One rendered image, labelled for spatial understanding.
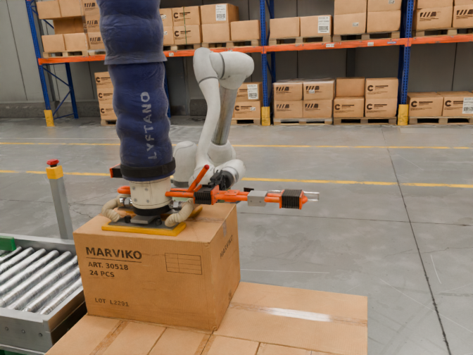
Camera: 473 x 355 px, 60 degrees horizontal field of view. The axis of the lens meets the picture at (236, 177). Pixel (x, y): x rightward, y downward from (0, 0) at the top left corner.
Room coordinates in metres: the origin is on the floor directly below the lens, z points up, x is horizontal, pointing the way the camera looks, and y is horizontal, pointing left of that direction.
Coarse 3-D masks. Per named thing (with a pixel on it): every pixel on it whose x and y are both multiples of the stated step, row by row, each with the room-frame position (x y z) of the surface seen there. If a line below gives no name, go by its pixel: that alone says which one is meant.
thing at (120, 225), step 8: (128, 216) 1.59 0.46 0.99; (104, 224) 1.59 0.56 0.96; (112, 224) 1.58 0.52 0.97; (120, 224) 1.57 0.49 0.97; (128, 224) 1.57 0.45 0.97; (136, 224) 1.56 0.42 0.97; (144, 224) 1.56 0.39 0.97; (152, 224) 1.55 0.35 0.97; (160, 224) 1.54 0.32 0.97; (176, 224) 1.54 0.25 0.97; (184, 224) 1.55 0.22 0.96; (136, 232) 1.53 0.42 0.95; (144, 232) 1.51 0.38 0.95; (152, 232) 1.50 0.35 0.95; (160, 232) 1.49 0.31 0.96; (168, 232) 1.48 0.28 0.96; (176, 232) 1.48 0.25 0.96
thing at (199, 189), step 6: (198, 186) 1.61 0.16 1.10; (204, 186) 1.63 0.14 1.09; (216, 186) 1.59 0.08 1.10; (198, 192) 1.54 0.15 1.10; (204, 192) 1.54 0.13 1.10; (210, 192) 1.54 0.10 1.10; (216, 192) 1.58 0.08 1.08; (198, 198) 1.55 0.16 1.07; (204, 198) 1.55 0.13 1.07; (210, 198) 1.54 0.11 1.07
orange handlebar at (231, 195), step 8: (120, 192) 1.67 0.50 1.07; (128, 192) 1.66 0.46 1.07; (168, 192) 1.61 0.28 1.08; (176, 192) 1.60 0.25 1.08; (184, 192) 1.59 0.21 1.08; (192, 192) 1.59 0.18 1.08; (224, 192) 1.58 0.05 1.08; (232, 192) 1.55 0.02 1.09; (240, 192) 1.56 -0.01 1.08; (248, 192) 1.55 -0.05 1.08; (232, 200) 1.53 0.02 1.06; (240, 200) 1.51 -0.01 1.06; (264, 200) 1.48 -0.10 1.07; (272, 200) 1.47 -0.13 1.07; (304, 200) 1.45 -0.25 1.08
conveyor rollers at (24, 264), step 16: (0, 256) 2.17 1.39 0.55; (16, 256) 2.16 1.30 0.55; (32, 256) 2.15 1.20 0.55; (48, 256) 2.15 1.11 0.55; (64, 256) 2.14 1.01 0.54; (0, 272) 2.03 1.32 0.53; (16, 272) 2.02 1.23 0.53; (32, 272) 2.01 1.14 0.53; (48, 272) 2.00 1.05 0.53; (64, 272) 1.99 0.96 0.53; (0, 288) 1.83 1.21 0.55; (16, 288) 1.82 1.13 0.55; (32, 288) 1.81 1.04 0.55; (64, 288) 1.86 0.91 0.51; (0, 304) 1.70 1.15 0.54; (16, 304) 1.68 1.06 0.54; (32, 304) 1.67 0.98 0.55; (48, 304) 1.66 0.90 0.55
